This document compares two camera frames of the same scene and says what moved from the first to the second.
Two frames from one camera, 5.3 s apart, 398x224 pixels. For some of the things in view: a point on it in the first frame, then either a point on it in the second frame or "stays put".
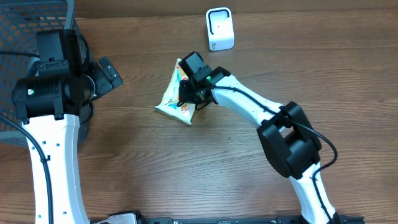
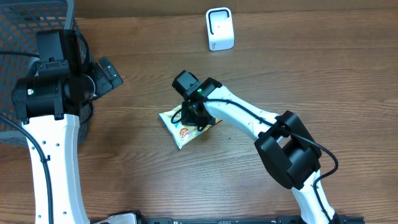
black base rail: [242, 220] stays put
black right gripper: [183, 98] to [208, 119]
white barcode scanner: [220, 29] stays put
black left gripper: [106, 84] stays put
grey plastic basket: [20, 21] stays put
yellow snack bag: [184, 113] to [181, 133]
